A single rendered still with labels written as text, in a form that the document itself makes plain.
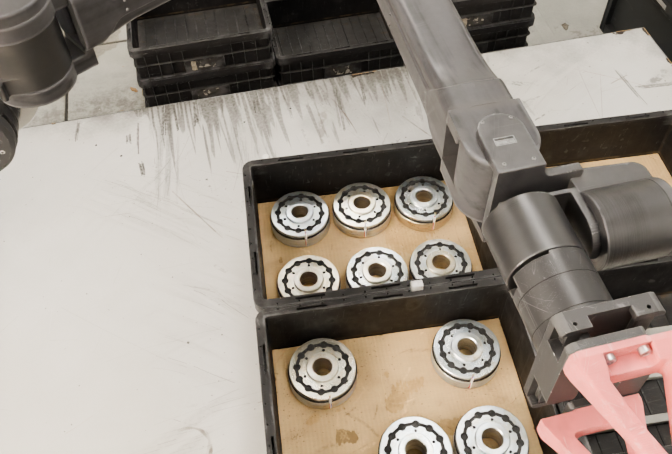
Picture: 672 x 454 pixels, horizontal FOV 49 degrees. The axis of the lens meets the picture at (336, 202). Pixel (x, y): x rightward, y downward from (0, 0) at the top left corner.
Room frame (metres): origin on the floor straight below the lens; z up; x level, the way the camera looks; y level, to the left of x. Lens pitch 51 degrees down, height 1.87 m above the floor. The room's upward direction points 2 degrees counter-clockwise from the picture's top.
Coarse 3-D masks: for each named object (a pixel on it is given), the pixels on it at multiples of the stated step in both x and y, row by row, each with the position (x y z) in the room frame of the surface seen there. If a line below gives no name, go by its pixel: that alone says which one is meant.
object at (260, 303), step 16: (384, 144) 0.89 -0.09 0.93; (400, 144) 0.89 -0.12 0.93; (416, 144) 0.89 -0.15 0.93; (432, 144) 0.88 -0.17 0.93; (256, 160) 0.86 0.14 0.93; (272, 160) 0.86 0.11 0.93; (288, 160) 0.86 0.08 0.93; (304, 160) 0.86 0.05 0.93; (256, 240) 0.69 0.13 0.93; (256, 256) 0.67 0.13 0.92; (256, 272) 0.64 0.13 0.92; (480, 272) 0.61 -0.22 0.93; (496, 272) 0.61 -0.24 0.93; (256, 288) 0.60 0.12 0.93; (352, 288) 0.59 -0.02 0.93; (368, 288) 0.59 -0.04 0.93; (384, 288) 0.59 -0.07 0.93; (400, 288) 0.59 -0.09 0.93; (256, 304) 0.57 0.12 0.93; (272, 304) 0.57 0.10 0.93; (288, 304) 0.57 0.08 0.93
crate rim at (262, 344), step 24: (432, 288) 0.59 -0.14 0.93; (456, 288) 0.59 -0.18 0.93; (480, 288) 0.59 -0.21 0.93; (264, 312) 0.56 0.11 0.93; (288, 312) 0.55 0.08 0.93; (264, 336) 0.52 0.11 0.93; (528, 336) 0.50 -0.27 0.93; (264, 360) 0.48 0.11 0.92; (264, 384) 0.44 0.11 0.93; (264, 408) 0.41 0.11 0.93; (552, 408) 0.39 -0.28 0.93
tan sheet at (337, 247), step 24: (264, 216) 0.81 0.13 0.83; (456, 216) 0.80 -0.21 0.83; (264, 240) 0.76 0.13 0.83; (336, 240) 0.75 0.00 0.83; (360, 240) 0.75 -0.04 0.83; (384, 240) 0.75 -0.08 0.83; (408, 240) 0.75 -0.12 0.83; (456, 240) 0.75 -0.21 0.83; (264, 264) 0.71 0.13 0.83; (336, 264) 0.70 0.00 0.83; (408, 264) 0.70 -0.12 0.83; (480, 264) 0.69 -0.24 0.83
